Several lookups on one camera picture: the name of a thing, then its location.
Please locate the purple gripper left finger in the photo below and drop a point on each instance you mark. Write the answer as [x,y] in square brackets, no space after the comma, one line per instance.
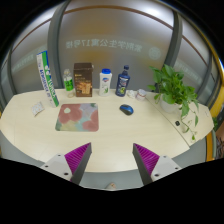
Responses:
[70,166]

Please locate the clear green-label water bottle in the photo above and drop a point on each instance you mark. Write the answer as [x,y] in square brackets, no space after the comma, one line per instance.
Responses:
[68,83]

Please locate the dark blue bottle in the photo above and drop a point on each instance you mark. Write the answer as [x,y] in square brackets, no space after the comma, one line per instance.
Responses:
[122,82]

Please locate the crumpled white tissue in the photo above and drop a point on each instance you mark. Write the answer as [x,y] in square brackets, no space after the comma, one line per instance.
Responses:
[131,94]

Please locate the small wrapped snack packet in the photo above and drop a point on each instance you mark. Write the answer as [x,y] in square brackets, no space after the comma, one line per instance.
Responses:
[37,108]

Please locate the white blue-cap lotion bottle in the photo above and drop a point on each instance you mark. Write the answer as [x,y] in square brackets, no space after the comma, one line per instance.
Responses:
[105,81]

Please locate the brown carton box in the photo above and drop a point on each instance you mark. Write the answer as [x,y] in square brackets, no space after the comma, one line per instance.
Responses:
[83,79]

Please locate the green potted plant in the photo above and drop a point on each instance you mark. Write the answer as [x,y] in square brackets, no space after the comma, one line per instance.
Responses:
[170,89]

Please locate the floral mouse pad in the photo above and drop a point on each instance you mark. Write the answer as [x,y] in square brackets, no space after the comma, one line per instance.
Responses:
[81,117]

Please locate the blue black computer mouse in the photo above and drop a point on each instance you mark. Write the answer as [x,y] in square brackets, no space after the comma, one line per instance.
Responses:
[126,109]

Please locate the green white shuttlecock tube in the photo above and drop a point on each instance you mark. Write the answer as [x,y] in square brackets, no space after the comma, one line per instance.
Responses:
[46,79]

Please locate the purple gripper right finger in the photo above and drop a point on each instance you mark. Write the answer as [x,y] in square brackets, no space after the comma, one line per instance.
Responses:
[151,166]

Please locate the small white jar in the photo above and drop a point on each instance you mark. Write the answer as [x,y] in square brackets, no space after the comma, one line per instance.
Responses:
[141,95]

